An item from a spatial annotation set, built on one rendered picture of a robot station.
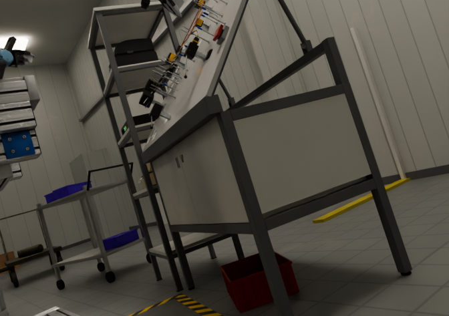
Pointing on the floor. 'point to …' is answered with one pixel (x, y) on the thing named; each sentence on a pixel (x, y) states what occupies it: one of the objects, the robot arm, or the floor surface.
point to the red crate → (255, 281)
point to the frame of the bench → (373, 184)
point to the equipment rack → (127, 82)
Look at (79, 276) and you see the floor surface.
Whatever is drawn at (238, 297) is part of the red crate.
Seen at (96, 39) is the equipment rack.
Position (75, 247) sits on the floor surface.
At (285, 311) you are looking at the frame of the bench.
